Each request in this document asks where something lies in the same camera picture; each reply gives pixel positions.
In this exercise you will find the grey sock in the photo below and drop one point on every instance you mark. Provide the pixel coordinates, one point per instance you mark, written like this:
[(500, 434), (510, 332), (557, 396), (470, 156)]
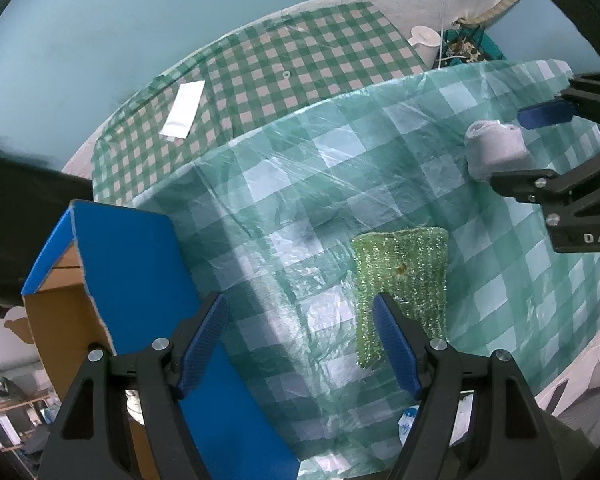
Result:
[(492, 147)]

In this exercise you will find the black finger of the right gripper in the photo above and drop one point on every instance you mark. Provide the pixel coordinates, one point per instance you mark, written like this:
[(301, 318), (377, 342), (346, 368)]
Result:
[(525, 186)]

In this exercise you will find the white paper envelope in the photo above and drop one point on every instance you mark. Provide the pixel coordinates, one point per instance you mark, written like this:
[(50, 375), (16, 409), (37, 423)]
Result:
[(184, 110)]

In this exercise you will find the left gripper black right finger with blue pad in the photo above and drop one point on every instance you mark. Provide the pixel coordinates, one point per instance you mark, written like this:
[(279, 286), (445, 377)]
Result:
[(507, 437)]

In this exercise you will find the green checked floor cloth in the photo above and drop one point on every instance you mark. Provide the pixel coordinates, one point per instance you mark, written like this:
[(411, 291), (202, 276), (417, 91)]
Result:
[(251, 77)]

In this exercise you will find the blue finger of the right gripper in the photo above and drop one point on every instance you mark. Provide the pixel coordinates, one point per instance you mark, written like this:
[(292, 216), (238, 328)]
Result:
[(550, 113)]

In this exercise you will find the teal checked plastic tablecloth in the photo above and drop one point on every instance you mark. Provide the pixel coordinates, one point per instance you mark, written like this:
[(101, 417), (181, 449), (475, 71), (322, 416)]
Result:
[(281, 218)]

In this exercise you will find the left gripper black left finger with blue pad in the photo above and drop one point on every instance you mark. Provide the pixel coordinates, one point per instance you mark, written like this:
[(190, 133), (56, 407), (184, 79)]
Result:
[(91, 436)]

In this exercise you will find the blue-edged cardboard box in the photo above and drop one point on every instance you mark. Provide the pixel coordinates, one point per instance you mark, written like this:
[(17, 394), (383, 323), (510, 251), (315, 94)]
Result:
[(114, 277)]

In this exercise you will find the green sparkly knitted cloth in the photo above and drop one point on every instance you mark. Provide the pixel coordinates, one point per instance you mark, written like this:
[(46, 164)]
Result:
[(410, 266)]

